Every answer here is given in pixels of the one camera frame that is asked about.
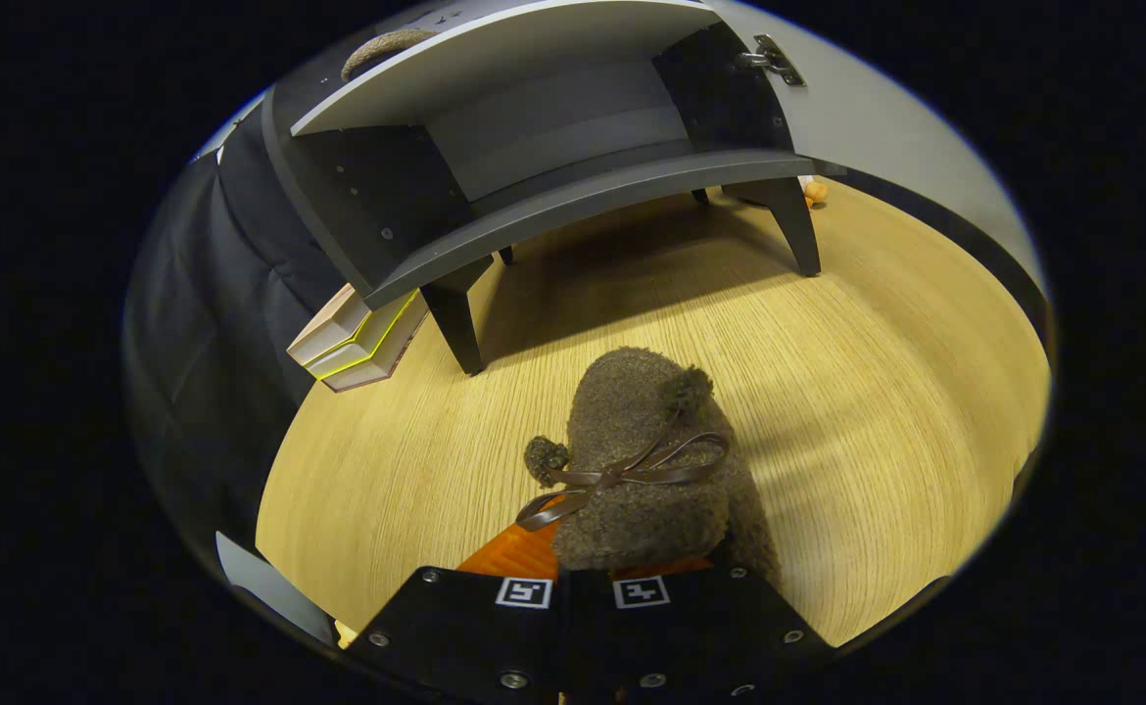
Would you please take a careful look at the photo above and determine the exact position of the metal door hinge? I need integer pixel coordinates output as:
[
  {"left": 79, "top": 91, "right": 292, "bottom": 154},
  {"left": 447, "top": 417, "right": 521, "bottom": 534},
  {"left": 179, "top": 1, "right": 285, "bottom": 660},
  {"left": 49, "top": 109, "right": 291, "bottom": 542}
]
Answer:
[{"left": 735, "top": 34, "right": 807, "bottom": 87}]

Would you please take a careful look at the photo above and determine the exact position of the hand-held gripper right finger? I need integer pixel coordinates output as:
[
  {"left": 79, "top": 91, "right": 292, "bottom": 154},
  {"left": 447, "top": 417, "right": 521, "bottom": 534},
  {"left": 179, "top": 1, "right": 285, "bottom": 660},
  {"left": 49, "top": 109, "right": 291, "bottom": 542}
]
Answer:
[{"left": 565, "top": 558, "right": 836, "bottom": 705}]

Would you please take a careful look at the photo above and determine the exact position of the black backdrop cloth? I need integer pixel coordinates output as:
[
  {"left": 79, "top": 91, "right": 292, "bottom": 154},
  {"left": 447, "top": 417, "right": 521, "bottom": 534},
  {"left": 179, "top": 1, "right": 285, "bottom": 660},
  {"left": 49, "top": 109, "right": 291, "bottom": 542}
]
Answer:
[{"left": 122, "top": 98, "right": 339, "bottom": 588}]

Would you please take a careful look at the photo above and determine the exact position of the dark grey shoe cabinet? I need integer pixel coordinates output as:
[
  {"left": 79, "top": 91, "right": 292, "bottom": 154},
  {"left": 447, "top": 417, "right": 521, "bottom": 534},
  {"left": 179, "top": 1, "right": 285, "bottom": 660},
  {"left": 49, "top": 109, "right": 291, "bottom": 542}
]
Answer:
[{"left": 260, "top": 0, "right": 848, "bottom": 376}]

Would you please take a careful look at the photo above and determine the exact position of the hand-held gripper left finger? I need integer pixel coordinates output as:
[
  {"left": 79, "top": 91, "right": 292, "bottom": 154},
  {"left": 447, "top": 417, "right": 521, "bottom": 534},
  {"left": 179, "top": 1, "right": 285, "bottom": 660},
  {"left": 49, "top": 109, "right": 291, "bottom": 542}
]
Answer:
[{"left": 348, "top": 519, "right": 569, "bottom": 705}]

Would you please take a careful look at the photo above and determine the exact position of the stack of books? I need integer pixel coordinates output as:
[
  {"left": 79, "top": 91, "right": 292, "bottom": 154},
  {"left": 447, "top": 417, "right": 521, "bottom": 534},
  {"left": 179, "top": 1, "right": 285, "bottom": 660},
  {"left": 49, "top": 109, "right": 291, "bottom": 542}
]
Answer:
[{"left": 286, "top": 284, "right": 430, "bottom": 393}]

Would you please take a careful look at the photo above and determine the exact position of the brown fuzzy shoe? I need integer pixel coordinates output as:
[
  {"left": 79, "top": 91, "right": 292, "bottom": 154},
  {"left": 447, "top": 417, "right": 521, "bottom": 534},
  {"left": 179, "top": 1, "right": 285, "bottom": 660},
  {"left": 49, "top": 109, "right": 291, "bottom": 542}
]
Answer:
[
  {"left": 516, "top": 346, "right": 780, "bottom": 588},
  {"left": 341, "top": 28, "right": 442, "bottom": 82}
]

